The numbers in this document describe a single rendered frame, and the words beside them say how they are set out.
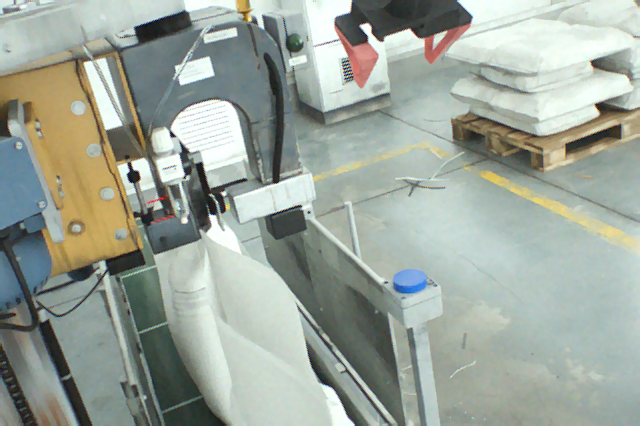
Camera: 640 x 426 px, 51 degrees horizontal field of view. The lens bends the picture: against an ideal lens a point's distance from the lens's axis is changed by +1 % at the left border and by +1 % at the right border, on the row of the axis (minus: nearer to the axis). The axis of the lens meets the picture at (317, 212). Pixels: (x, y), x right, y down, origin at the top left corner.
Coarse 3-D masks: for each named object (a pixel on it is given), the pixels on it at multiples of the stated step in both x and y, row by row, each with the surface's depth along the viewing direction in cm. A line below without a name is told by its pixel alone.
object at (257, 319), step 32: (224, 256) 101; (224, 288) 107; (256, 288) 97; (288, 288) 86; (224, 320) 104; (256, 320) 102; (288, 320) 92; (224, 352) 88; (256, 352) 76; (288, 352) 97; (256, 384) 80; (288, 384) 73; (320, 384) 104; (256, 416) 85; (288, 416) 77; (320, 416) 69
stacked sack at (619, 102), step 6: (636, 78) 379; (636, 84) 371; (636, 90) 365; (618, 96) 371; (624, 96) 368; (630, 96) 365; (636, 96) 364; (600, 102) 383; (606, 102) 377; (612, 102) 374; (618, 102) 370; (624, 102) 367; (630, 102) 365; (636, 102) 365; (612, 108) 377; (618, 108) 372; (624, 108) 367; (630, 108) 366
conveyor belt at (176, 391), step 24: (144, 240) 272; (144, 288) 235; (144, 312) 220; (144, 336) 207; (168, 336) 204; (168, 360) 193; (168, 384) 183; (192, 384) 181; (168, 408) 174; (192, 408) 172
